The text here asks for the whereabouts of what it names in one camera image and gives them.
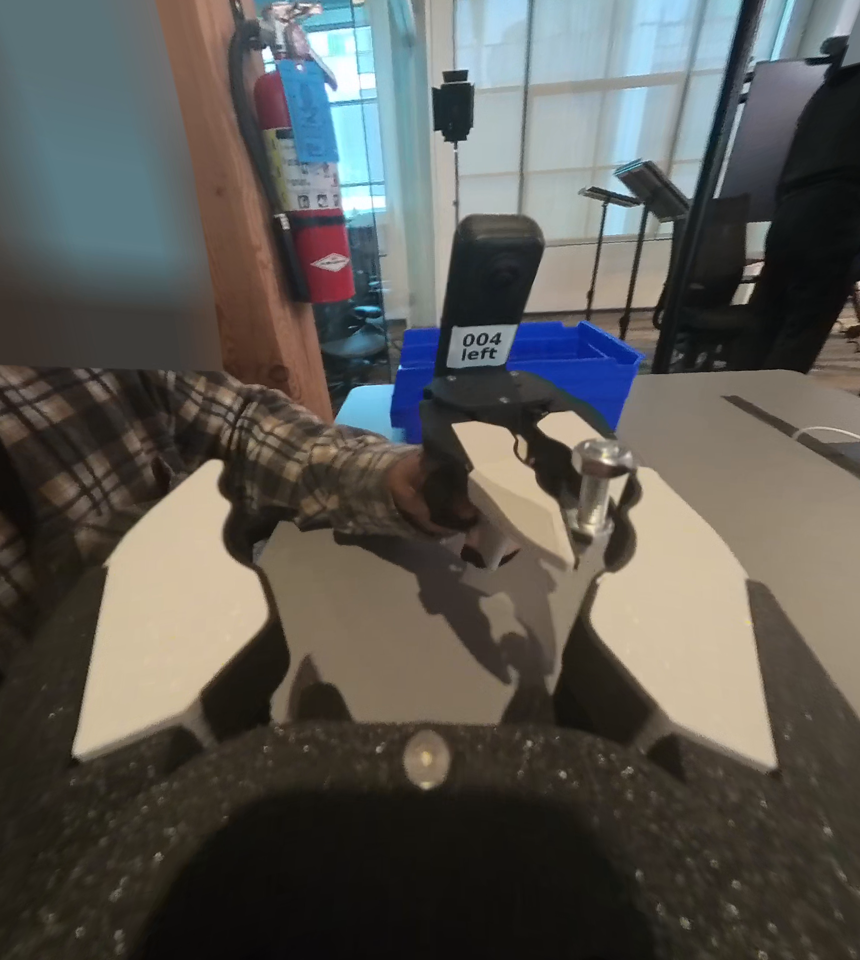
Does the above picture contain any black music stand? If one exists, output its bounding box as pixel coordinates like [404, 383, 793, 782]
[578, 186, 641, 324]
[613, 159, 693, 339]

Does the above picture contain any black office chair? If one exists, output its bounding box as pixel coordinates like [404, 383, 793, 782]
[321, 300, 387, 376]
[655, 193, 753, 369]

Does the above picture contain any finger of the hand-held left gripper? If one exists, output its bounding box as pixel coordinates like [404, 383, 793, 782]
[535, 408, 644, 541]
[451, 418, 581, 575]

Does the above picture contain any blue paper tag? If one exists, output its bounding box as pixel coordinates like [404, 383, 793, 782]
[277, 60, 341, 164]

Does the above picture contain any white cable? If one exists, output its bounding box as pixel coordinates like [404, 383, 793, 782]
[790, 425, 860, 456]

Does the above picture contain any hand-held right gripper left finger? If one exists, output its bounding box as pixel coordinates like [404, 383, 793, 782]
[70, 457, 296, 765]

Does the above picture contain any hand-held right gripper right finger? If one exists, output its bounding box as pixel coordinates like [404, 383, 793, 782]
[553, 465, 782, 775]

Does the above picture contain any red fire extinguisher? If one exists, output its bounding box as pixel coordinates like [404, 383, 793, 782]
[229, 0, 357, 305]

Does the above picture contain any black monitor screen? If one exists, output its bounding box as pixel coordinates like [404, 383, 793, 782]
[721, 58, 851, 224]

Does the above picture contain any person's plaid shirt torso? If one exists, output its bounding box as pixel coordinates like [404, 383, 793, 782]
[0, 363, 266, 729]

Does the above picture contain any person's left forearm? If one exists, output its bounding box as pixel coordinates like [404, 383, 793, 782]
[216, 381, 431, 545]

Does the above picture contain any black metal pole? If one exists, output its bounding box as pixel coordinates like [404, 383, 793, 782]
[651, 0, 768, 376]

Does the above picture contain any silver hex bolt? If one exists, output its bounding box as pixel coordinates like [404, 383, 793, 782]
[565, 439, 638, 547]

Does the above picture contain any black studio light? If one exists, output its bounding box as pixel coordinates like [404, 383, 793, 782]
[431, 69, 476, 226]

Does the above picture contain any wooden post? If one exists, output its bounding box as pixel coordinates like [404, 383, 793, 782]
[156, 0, 335, 421]

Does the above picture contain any large blue plastic bin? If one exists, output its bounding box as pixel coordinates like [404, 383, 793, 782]
[391, 321, 644, 445]

